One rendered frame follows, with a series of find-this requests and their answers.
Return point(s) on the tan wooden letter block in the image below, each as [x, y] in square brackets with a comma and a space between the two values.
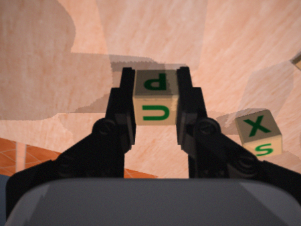
[260, 134]
[156, 97]

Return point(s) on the tan flat mat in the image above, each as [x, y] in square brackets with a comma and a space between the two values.
[297, 61]

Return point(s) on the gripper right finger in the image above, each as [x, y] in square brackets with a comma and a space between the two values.
[213, 155]

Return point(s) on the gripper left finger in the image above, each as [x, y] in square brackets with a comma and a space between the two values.
[98, 155]

